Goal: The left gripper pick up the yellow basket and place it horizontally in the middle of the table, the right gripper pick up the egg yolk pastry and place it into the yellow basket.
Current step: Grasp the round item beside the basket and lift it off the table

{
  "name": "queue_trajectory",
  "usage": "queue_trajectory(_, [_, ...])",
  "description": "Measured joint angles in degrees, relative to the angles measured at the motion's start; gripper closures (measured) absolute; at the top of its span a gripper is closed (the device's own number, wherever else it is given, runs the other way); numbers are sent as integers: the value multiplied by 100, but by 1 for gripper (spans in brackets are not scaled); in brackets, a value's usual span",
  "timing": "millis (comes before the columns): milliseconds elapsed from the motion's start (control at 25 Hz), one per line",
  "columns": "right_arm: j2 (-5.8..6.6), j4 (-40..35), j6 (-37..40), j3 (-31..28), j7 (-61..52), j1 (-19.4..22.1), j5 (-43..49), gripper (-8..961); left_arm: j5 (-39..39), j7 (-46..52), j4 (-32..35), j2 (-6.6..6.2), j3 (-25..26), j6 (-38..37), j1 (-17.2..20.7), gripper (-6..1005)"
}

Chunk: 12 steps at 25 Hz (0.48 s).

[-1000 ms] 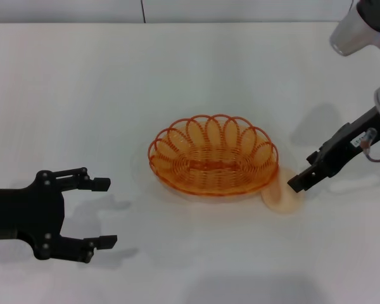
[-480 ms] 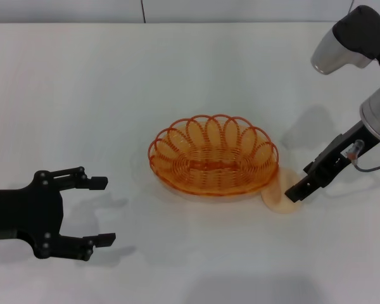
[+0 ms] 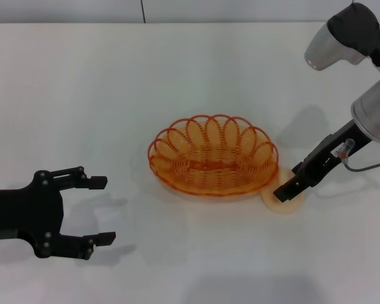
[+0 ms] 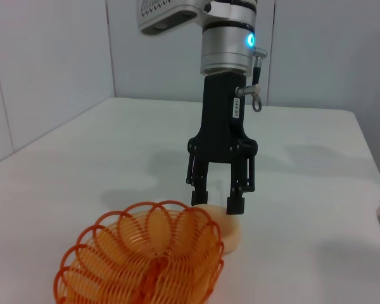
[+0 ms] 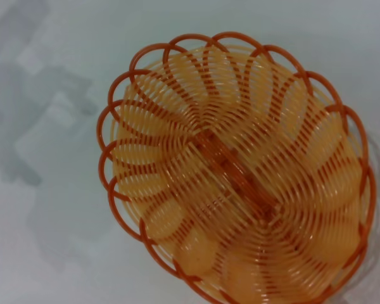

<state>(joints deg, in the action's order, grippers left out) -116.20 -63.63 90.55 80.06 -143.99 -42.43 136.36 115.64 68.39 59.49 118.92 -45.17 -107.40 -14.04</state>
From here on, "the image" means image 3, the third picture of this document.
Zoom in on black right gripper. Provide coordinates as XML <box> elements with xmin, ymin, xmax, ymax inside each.
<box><xmin>272</xmin><ymin>119</ymin><xmax>369</xmax><ymax>204</ymax></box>

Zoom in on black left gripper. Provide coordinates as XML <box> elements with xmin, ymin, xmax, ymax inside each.
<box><xmin>0</xmin><ymin>165</ymin><xmax>117</xmax><ymax>261</ymax></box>

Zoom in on pale round bread bun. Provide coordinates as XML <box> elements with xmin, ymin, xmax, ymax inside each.
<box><xmin>260</xmin><ymin>169</ymin><xmax>306</xmax><ymax>216</ymax></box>

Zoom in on orange woven plastic basket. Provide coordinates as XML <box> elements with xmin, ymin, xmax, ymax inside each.
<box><xmin>147</xmin><ymin>113</ymin><xmax>280</xmax><ymax>200</ymax></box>

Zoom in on grey right wrist cable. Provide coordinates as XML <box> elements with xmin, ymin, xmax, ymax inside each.
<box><xmin>338</xmin><ymin>138</ymin><xmax>380</xmax><ymax>174</ymax></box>

